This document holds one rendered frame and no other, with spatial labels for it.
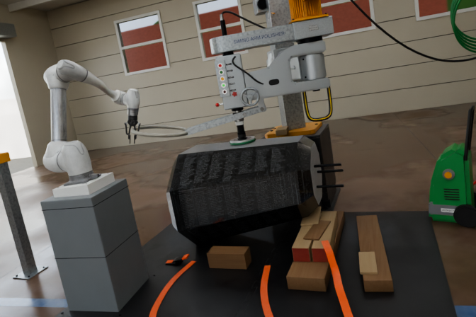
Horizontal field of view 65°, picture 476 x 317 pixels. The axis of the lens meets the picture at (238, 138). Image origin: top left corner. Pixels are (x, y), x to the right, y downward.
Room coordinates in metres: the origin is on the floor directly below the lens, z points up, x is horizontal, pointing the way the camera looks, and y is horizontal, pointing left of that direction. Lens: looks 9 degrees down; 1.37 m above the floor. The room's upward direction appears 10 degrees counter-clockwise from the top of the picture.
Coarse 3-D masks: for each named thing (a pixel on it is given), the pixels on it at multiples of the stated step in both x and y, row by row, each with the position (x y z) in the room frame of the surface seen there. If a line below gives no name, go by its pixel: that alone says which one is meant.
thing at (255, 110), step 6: (252, 108) 2.99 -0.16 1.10; (258, 108) 2.99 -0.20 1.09; (234, 114) 3.00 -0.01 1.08; (240, 114) 3.00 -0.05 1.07; (246, 114) 3.00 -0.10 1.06; (252, 114) 2.99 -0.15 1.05; (210, 120) 3.13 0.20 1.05; (216, 120) 3.01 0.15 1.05; (222, 120) 3.01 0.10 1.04; (228, 120) 3.01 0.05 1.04; (198, 126) 3.02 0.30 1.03; (204, 126) 3.02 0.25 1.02; (210, 126) 3.01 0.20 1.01; (216, 126) 3.01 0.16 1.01; (192, 132) 3.02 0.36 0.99
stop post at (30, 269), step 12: (0, 156) 3.03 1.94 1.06; (0, 168) 3.02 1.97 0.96; (0, 180) 3.03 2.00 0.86; (12, 180) 3.09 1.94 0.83; (0, 192) 3.05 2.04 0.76; (12, 192) 3.06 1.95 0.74; (12, 204) 3.03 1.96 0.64; (12, 216) 3.02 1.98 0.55; (12, 228) 3.04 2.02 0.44; (24, 228) 3.08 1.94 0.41; (24, 240) 3.05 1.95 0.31; (24, 252) 3.02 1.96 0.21; (24, 264) 3.03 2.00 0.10; (24, 276) 3.00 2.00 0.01
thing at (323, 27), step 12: (288, 24) 2.93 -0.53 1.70; (300, 24) 2.90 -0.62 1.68; (312, 24) 2.90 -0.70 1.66; (324, 24) 2.89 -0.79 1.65; (228, 36) 2.95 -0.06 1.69; (240, 36) 2.95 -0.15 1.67; (252, 36) 2.94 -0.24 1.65; (264, 36) 2.93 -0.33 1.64; (276, 36) 2.93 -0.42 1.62; (288, 36) 2.93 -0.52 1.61; (300, 36) 2.91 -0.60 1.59; (312, 36) 2.90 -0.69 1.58; (324, 36) 3.08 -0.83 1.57; (216, 48) 2.97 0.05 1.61; (228, 48) 2.95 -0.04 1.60; (240, 48) 2.95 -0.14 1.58; (252, 48) 3.13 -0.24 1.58
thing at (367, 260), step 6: (360, 252) 2.28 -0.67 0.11; (366, 252) 2.27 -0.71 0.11; (372, 252) 2.25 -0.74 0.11; (360, 258) 2.20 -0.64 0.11; (366, 258) 2.19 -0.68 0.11; (372, 258) 2.18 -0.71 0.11; (360, 264) 2.14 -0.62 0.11; (366, 264) 2.12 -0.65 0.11; (372, 264) 2.11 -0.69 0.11; (360, 270) 2.07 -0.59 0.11; (366, 270) 2.06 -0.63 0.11; (372, 270) 2.05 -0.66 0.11
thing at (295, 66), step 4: (268, 60) 3.59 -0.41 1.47; (272, 60) 3.55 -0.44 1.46; (292, 60) 3.21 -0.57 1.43; (296, 60) 3.12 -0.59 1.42; (268, 64) 3.60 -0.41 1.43; (292, 64) 3.22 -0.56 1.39; (296, 64) 3.13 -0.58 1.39; (300, 64) 3.09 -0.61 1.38; (292, 68) 3.21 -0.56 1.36; (296, 68) 3.14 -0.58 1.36; (300, 68) 3.09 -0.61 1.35; (292, 72) 3.25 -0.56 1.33; (296, 72) 3.15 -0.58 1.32; (300, 72) 3.09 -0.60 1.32; (292, 76) 3.26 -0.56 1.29; (296, 76) 3.17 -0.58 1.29; (300, 76) 3.09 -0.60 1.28; (296, 80) 3.52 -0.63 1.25
